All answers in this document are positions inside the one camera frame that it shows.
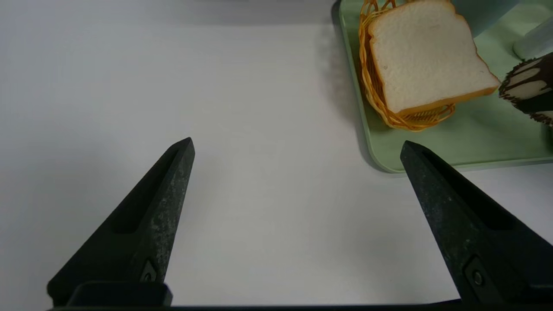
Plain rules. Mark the small yellow wicker basket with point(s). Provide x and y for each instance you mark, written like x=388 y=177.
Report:
x=414 y=123

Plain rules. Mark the teal plastic cup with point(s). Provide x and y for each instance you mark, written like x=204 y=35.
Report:
x=488 y=15

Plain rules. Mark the white bottle grey cap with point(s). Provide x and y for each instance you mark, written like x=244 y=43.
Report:
x=538 y=43

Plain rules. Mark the white bread slice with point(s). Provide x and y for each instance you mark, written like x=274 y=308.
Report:
x=423 y=56

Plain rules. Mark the green plastic tray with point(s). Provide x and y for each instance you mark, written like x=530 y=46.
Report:
x=475 y=138

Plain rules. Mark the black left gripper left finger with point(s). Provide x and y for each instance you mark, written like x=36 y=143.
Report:
x=142 y=242

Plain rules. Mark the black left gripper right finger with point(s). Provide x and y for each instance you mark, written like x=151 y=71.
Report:
x=475 y=242

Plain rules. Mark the chocolate blueberry cake slice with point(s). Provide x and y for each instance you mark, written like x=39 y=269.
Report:
x=531 y=82

